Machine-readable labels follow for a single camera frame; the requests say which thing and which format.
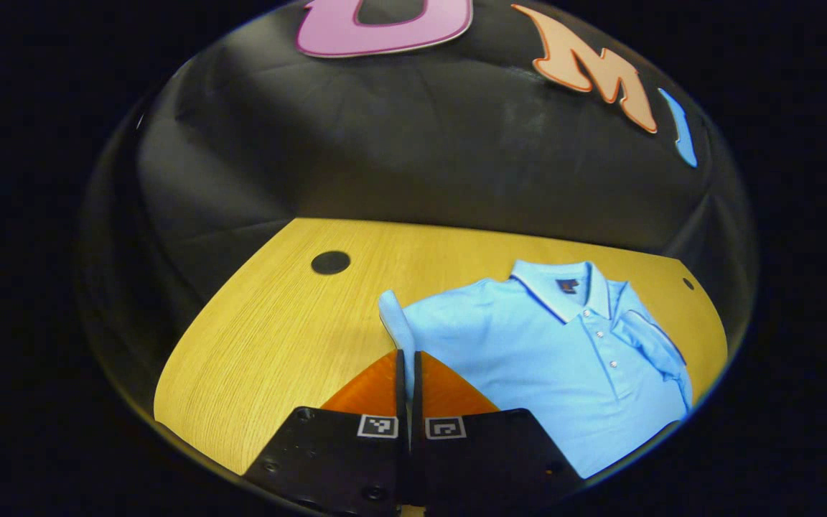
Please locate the black backdrop cloth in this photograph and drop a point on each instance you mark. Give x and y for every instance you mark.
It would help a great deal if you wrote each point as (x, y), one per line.
(421, 143)

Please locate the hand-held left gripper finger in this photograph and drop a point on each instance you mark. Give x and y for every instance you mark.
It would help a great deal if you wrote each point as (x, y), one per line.
(401, 391)
(417, 391)

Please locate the light blue polo T-shirt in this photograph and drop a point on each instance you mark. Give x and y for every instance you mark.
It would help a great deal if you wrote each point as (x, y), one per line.
(528, 359)

